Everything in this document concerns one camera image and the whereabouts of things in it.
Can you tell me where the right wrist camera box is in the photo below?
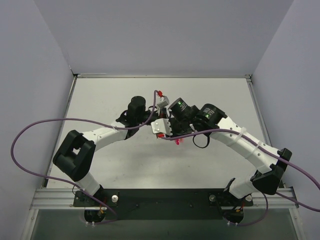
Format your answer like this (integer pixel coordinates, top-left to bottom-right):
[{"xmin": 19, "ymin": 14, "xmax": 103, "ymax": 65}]
[{"xmin": 150, "ymin": 118, "xmax": 173, "ymax": 136}]

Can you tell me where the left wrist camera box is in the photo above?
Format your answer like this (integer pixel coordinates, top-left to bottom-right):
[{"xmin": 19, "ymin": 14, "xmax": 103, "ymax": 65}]
[{"xmin": 155, "ymin": 95, "xmax": 170, "ymax": 112}]

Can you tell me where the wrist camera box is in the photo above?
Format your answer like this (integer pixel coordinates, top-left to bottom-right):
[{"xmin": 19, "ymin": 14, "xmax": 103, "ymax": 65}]
[
  {"xmin": 150, "ymin": 118, "xmax": 173, "ymax": 136},
  {"xmin": 155, "ymin": 95, "xmax": 170, "ymax": 112}
]

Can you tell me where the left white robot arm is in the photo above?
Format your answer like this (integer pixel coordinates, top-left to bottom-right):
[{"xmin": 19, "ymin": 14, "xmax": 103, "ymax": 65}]
[{"xmin": 53, "ymin": 91, "xmax": 170, "ymax": 206}]

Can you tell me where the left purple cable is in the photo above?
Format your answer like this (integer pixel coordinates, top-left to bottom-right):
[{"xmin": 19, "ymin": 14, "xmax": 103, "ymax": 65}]
[{"xmin": 9, "ymin": 89, "xmax": 163, "ymax": 225}]

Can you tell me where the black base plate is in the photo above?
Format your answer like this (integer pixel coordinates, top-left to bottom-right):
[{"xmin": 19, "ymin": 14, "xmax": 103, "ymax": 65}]
[{"xmin": 84, "ymin": 188, "xmax": 246, "ymax": 222}]

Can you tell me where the pink keychain charm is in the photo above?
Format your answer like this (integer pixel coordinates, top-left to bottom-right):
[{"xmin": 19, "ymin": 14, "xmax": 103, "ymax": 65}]
[{"xmin": 174, "ymin": 138, "xmax": 184, "ymax": 145}]

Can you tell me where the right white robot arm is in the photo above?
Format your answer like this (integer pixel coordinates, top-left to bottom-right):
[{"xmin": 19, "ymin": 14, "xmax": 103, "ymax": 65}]
[{"xmin": 169, "ymin": 98, "xmax": 292, "ymax": 199}]

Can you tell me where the purple cable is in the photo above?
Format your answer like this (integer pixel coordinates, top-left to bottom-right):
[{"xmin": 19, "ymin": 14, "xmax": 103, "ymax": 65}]
[
  {"xmin": 157, "ymin": 128, "xmax": 320, "ymax": 227},
  {"xmin": 9, "ymin": 89, "xmax": 163, "ymax": 225}
]

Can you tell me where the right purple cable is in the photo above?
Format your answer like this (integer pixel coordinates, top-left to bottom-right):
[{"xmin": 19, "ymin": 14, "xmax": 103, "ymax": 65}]
[{"xmin": 157, "ymin": 128, "xmax": 320, "ymax": 227}]

